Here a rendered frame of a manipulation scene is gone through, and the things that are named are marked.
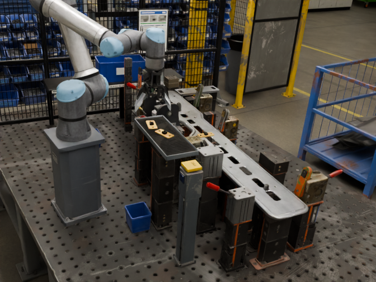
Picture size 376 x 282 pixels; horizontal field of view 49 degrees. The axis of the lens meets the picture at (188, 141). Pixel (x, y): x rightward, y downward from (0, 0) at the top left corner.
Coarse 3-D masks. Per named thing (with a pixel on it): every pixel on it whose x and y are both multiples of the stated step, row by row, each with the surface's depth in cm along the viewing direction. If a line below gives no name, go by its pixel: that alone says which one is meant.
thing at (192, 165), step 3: (183, 162) 154; (186, 162) 154; (189, 162) 155; (192, 162) 155; (195, 162) 155; (183, 165) 153; (186, 165) 153; (189, 165) 153; (192, 165) 153; (195, 165) 153; (198, 165) 153; (186, 168) 151; (189, 168) 151; (192, 168) 151; (195, 168) 151; (198, 168) 152; (201, 168) 152; (189, 171) 150
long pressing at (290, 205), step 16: (176, 96) 260; (192, 112) 238; (192, 128) 219; (208, 128) 221; (224, 144) 205; (224, 160) 191; (240, 160) 192; (240, 176) 179; (256, 176) 180; (272, 176) 181; (256, 192) 168; (288, 192) 170; (272, 208) 159; (288, 208) 160; (304, 208) 161
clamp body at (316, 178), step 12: (312, 180) 168; (324, 180) 170; (312, 192) 170; (324, 192) 174; (312, 204) 173; (300, 216) 176; (312, 216) 180; (300, 228) 177; (312, 228) 181; (288, 240) 186; (300, 240) 181; (312, 240) 185
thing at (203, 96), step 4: (204, 96) 250; (208, 96) 251; (200, 100) 249; (204, 100) 251; (208, 100) 252; (200, 104) 251; (204, 104) 252; (208, 104) 254; (196, 108) 255; (200, 108) 252; (204, 108) 253; (208, 108) 255
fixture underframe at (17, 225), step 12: (0, 180) 300; (0, 192) 289; (0, 204) 308; (12, 204) 277; (12, 216) 266; (24, 228) 238; (24, 240) 241; (24, 252) 246; (36, 252) 250; (24, 264) 256; (36, 264) 253; (24, 276) 250; (36, 276) 252
